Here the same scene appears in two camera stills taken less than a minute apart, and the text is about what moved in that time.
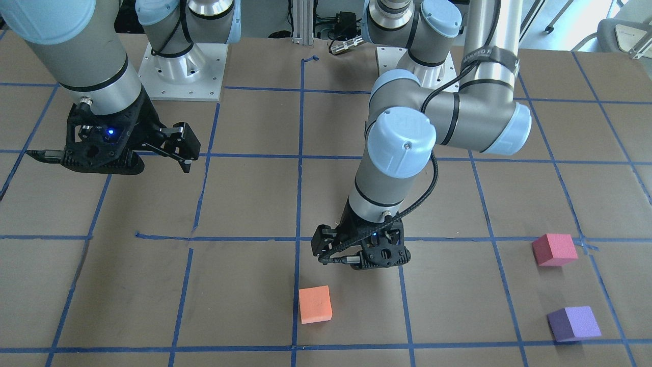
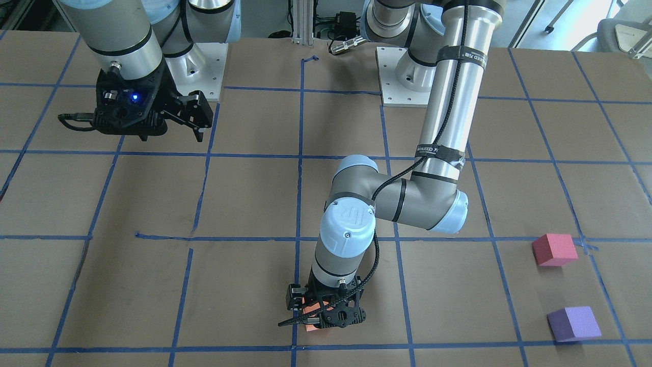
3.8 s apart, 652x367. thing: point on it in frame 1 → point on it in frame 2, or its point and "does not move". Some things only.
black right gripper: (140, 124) → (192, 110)
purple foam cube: (573, 323) does not move
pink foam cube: (554, 250) does not move
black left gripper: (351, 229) → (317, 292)
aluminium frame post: (303, 22) does not move
